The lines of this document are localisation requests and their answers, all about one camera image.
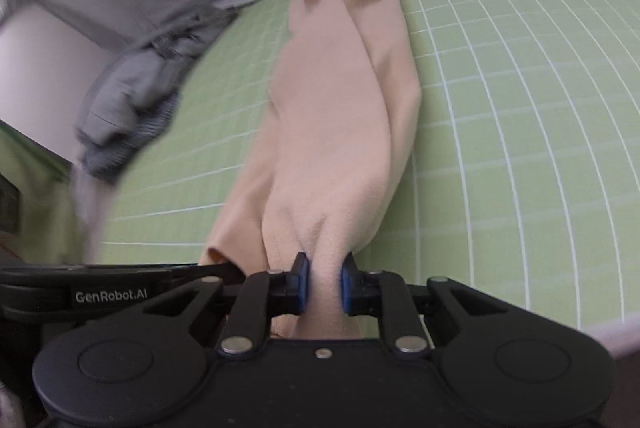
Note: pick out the grey mattress edge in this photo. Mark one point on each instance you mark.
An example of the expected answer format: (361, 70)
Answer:
(90, 208)

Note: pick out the blue checked garment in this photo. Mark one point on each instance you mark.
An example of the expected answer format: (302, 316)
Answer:
(125, 150)

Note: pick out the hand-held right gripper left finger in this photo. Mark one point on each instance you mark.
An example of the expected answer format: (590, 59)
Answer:
(301, 285)

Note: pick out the green cloth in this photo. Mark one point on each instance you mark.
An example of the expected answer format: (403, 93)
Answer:
(35, 188)

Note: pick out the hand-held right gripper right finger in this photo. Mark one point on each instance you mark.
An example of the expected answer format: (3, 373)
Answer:
(346, 290)

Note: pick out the grey crumpled garment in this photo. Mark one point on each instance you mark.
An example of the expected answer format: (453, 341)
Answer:
(130, 93)

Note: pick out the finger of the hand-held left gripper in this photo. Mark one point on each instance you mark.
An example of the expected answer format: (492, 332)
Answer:
(210, 272)

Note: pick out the beige long-sleeve sweater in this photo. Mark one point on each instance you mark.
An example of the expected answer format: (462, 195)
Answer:
(330, 133)

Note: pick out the green grid mat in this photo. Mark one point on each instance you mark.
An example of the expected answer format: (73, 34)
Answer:
(500, 108)

